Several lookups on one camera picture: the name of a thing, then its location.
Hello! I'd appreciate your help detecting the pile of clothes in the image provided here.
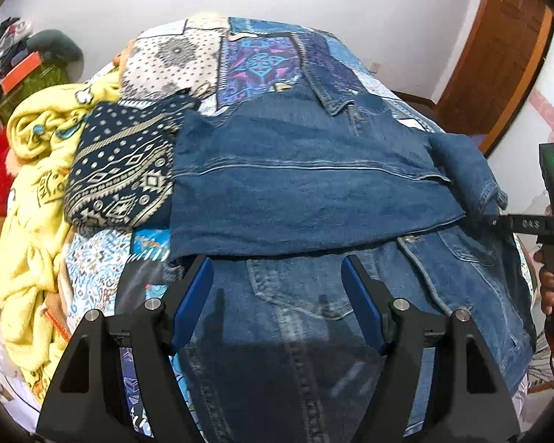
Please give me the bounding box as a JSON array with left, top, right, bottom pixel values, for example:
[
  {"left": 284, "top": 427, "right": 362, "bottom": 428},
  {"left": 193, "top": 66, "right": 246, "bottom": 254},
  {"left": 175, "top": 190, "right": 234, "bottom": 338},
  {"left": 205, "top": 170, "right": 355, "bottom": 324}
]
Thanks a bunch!
[{"left": 0, "top": 17, "right": 34, "bottom": 102}]

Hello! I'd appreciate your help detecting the blue denim jacket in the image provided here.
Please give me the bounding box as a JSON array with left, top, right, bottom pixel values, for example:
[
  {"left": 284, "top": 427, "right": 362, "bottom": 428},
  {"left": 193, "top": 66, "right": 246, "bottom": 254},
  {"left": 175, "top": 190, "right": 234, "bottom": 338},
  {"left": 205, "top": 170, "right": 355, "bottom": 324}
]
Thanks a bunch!
[{"left": 167, "top": 84, "right": 537, "bottom": 443}]

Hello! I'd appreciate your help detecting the yellow fleece blanket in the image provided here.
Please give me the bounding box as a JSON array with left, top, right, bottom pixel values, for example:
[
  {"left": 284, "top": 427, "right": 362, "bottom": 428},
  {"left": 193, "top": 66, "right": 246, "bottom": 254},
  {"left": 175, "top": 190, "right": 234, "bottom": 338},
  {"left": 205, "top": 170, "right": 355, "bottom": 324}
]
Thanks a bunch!
[{"left": 0, "top": 74, "right": 122, "bottom": 403}]

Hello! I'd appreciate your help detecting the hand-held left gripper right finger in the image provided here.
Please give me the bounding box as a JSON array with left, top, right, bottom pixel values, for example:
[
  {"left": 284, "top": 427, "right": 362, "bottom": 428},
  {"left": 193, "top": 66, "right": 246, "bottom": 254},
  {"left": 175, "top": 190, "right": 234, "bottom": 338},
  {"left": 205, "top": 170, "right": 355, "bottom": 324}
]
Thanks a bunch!
[{"left": 342, "top": 254, "right": 521, "bottom": 443}]

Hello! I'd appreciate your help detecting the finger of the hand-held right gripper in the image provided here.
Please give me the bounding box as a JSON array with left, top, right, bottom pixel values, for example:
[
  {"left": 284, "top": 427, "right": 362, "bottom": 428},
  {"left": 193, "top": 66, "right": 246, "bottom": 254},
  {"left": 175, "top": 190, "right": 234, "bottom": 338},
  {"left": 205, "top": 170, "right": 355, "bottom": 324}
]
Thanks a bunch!
[{"left": 486, "top": 212, "right": 554, "bottom": 236}]

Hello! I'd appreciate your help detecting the orange box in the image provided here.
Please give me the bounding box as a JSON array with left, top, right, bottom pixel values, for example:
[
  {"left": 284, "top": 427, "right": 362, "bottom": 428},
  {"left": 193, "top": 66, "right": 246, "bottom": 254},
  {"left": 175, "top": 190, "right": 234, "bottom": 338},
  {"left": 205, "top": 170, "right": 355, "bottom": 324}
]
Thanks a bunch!
[{"left": 2, "top": 51, "right": 44, "bottom": 94}]

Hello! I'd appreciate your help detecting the navy patterned cloth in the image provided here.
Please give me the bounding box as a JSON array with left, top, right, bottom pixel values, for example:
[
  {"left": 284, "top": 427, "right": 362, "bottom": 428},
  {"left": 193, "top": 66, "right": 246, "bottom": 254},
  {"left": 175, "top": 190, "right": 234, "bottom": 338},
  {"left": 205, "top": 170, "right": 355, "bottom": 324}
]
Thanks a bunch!
[{"left": 64, "top": 95, "right": 202, "bottom": 230}]

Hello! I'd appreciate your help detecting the wooden door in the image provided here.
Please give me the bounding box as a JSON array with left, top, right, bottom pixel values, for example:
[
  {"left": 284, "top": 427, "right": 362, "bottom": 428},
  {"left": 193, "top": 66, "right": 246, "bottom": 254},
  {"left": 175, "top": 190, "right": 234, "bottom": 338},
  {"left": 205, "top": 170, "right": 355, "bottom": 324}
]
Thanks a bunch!
[{"left": 435, "top": 0, "right": 554, "bottom": 158}]

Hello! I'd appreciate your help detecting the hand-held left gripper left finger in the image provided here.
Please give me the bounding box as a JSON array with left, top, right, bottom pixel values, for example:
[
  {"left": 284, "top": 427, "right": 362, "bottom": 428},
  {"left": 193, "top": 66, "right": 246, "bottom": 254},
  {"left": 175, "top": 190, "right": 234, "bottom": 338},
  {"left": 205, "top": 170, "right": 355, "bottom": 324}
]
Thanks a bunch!
[{"left": 36, "top": 255, "right": 215, "bottom": 443}]

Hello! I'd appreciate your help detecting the patchwork bed cover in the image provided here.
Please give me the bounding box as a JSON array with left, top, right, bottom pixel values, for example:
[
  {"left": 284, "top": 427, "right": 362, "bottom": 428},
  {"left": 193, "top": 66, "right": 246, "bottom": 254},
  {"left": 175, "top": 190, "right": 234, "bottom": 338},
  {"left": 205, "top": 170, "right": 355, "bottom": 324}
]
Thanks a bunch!
[{"left": 55, "top": 17, "right": 536, "bottom": 443}]

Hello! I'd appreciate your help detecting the person's right hand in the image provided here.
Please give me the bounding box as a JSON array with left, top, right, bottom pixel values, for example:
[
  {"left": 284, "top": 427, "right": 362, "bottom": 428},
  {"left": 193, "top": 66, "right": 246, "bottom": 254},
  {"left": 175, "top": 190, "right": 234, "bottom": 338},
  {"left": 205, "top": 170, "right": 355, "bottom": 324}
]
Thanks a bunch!
[{"left": 534, "top": 248, "right": 554, "bottom": 317}]

